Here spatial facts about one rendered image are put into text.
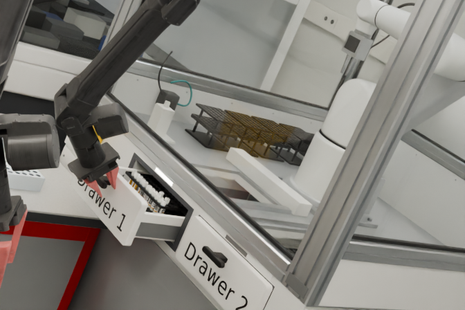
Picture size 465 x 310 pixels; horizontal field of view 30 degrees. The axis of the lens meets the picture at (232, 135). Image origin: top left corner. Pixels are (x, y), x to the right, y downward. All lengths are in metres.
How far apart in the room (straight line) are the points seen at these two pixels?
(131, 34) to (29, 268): 0.76
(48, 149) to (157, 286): 0.96
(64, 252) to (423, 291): 0.87
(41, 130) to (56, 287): 1.14
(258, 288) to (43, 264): 0.64
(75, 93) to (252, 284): 0.52
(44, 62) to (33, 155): 1.60
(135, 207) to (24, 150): 0.78
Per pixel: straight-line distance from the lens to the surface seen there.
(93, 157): 1.87
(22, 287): 2.21
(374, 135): 1.62
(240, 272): 1.81
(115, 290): 2.19
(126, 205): 1.93
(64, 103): 1.79
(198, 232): 1.92
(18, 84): 2.73
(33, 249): 2.16
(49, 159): 1.15
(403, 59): 1.62
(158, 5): 1.60
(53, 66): 2.75
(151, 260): 2.07
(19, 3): 1.11
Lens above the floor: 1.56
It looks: 13 degrees down
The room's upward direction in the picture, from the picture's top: 24 degrees clockwise
